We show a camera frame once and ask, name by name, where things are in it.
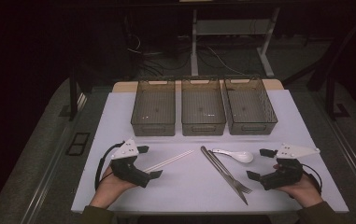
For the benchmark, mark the white metal desk frame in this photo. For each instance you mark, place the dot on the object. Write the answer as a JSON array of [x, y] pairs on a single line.
[[194, 46]]

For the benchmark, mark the black metal stand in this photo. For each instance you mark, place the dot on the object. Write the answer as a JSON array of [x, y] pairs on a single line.
[[330, 62]]

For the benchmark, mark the person's right hand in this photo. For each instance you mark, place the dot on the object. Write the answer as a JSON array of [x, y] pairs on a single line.
[[303, 189]]

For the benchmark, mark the smoky translucent plastic bin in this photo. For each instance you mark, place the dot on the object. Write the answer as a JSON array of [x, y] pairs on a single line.
[[249, 107], [202, 109], [153, 109]]

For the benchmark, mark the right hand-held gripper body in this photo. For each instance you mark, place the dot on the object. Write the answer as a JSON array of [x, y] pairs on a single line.
[[283, 174]]

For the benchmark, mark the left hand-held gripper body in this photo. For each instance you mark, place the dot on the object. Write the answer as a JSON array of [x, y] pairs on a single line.
[[129, 169]]

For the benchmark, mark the metal knife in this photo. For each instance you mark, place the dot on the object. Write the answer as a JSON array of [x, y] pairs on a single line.
[[216, 165]]

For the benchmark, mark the person's left hand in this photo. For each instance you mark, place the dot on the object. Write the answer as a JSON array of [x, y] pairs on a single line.
[[111, 188]]

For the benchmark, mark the white chopstick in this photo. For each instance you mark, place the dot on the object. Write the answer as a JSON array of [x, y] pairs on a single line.
[[172, 159]]

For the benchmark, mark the white ceramic spoon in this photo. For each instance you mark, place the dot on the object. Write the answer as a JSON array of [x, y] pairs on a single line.
[[242, 156]]

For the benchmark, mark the black floor socket frame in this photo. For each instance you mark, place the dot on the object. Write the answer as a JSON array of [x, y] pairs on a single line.
[[78, 143]]

